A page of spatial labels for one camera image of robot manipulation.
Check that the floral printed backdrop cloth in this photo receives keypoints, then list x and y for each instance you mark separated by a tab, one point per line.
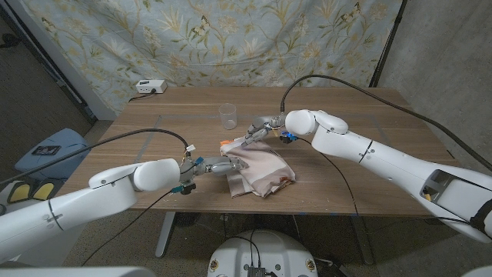
250	46

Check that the clear plastic cup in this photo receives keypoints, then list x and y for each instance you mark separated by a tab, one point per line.
228	115

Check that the white left shoulder housing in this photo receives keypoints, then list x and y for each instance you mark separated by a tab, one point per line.
77	272

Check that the beige orange patterned cloth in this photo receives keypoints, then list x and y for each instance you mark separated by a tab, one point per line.
261	169

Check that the black slipper yellow insole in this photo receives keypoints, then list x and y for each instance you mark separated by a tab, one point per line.
19	192
44	189

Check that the white right shoulder housing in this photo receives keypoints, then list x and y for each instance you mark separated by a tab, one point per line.
478	272

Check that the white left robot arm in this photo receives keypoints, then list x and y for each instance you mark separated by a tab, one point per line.
96	196

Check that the white power box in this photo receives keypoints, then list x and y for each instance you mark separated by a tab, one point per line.
150	86

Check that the grey metal table leg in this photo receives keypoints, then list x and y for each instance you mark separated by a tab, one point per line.
363	242
165	234

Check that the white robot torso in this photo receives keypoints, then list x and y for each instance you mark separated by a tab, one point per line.
269	250

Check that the black backdrop stand pole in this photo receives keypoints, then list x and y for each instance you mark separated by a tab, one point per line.
386	46

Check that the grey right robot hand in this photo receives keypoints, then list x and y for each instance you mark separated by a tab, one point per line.
265	127

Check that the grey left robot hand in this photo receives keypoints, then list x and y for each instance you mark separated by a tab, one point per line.
219	166

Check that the black round ribbed object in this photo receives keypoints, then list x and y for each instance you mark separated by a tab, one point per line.
187	219

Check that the black power adapter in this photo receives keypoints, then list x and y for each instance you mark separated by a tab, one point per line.
334	271

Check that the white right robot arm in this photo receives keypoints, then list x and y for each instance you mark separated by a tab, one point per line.
384	161

